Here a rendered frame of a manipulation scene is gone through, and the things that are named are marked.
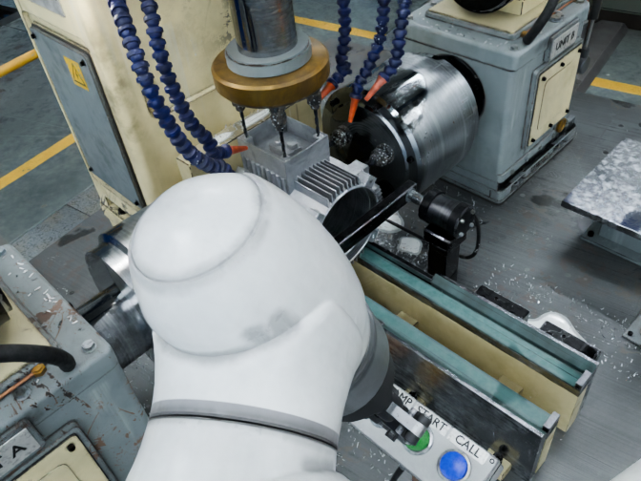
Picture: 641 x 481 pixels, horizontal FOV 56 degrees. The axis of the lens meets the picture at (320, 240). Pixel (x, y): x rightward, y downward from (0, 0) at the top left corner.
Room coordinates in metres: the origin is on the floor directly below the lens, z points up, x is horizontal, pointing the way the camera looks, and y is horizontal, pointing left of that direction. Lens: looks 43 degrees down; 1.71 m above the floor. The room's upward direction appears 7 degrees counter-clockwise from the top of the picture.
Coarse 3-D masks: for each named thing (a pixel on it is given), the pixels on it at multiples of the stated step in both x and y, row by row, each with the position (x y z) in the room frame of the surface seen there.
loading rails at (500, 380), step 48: (384, 288) 0.74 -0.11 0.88; (432, 288) 0.69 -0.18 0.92; (432, 336) 0.66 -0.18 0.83; (480, 336) 0.59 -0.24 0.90; (528, 336) 0.56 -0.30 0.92; (432, 384) 0.53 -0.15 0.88; (480, 384) 0.49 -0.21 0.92; (528, 384) 0.52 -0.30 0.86; (576, 384) 0.47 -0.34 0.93; (480, 432) 0.46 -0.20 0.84; (528, 432) 0.40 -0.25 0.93; (528, 480) 0.39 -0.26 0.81
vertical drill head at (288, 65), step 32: (256, 0) 0.82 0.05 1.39; (288, 0) 0.85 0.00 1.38; (256, 32) 0.82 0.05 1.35; (288, 32) 0.84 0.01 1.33; (224, 64) 0.86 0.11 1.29; (256, 64) 0.81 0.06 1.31; (288, 64) 0.81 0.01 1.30; (320, 64) 0.83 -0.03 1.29; (224, 96) 0.81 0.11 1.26; (256, 96) 0.78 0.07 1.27; (288, 96) 0.78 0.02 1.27; (320, 96) 0.85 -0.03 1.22
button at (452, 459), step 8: (448, 456) 0.31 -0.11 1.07; (456, 456) 0.31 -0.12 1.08; (440, 464) 0.31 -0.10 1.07; (448, 464) 0.30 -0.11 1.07; (456, 464) 0.30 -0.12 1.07; (464, 464) 0.30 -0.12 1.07; (448, 472) 0.30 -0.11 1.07; (456, 472) 0.29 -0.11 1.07; (464, 472) 0.29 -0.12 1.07; (456, 480) 0.29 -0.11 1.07
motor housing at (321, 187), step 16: (320, 160) 0.84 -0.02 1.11; (336, 160) 0.89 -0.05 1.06; (304, 176) 0.80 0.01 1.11; (320, 176) 0.80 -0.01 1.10; (336, 176) 0.79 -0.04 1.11; (352, 176) 0.80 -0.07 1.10; (304, 192) 0.78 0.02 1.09; (320, 192) 0.76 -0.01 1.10; (336, 192) 0.75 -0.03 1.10; (352, 192) 0.85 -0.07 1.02; (368, 192) 0.82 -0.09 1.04; (320, 208) 0.74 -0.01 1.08; (336, 208) 0.87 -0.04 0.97; (352, 208) 0.85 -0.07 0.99; (368, 208) 0.82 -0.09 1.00; (336, 224) 0.84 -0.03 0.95; (352, 256) 0.77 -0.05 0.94
